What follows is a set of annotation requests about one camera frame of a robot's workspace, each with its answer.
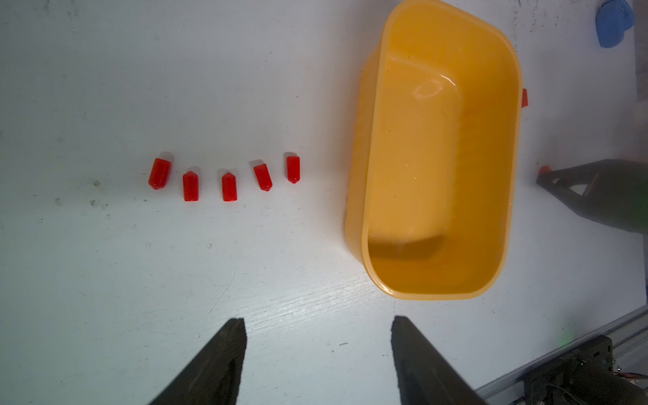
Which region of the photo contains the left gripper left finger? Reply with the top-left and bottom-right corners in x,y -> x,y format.
152,318 -> 247,405

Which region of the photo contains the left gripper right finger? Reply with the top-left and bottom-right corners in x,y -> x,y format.
391,316 -> 485,404

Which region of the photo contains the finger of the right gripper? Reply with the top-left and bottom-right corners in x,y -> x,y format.
536,160 -> 647,235

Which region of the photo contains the yellow plastic storage box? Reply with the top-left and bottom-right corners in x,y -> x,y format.
344,1 -> 523,300

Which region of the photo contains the blue plastic clip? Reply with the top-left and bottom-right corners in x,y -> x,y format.
595,0 -> 636,48

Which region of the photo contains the aluminium rail frame front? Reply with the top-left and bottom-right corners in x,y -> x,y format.
477,305 -> 647,404

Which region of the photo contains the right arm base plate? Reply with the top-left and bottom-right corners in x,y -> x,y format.
523,335 -> 647,404

